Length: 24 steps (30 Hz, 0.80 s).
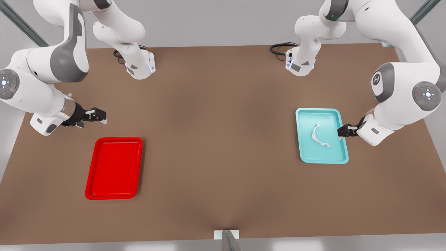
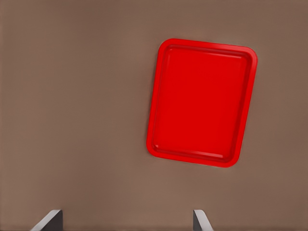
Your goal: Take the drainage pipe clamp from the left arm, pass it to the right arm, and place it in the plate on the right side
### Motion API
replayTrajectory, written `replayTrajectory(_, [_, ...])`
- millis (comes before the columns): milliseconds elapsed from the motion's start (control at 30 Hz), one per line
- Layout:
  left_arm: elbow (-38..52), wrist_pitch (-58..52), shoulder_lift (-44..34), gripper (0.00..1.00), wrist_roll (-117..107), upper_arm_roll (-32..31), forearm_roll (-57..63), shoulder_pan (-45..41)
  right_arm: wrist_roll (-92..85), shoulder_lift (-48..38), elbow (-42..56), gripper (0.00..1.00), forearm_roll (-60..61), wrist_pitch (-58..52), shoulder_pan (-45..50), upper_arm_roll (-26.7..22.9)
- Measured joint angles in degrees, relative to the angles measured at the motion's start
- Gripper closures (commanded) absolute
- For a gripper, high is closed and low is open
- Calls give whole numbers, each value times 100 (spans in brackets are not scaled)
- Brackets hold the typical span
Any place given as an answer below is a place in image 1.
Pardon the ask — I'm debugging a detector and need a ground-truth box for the white drainage pipe clamp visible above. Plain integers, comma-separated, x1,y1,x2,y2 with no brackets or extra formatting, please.
311,123,330,148

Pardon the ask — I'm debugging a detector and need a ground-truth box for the black cable loop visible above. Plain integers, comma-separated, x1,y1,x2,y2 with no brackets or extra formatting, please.
113,45,148,65
269,42,299,62

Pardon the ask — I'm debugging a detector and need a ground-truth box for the turquoise rectangular tray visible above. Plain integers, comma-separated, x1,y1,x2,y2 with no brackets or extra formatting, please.
295,108,349,165

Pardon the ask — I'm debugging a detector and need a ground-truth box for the red rectangular tray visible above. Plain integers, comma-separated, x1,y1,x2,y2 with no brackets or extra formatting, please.
85,137,143,200

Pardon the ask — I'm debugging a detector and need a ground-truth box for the silver frame post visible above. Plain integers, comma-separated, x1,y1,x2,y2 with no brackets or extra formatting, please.
380,0,441,48
214,229,241,251
0,0,49,48

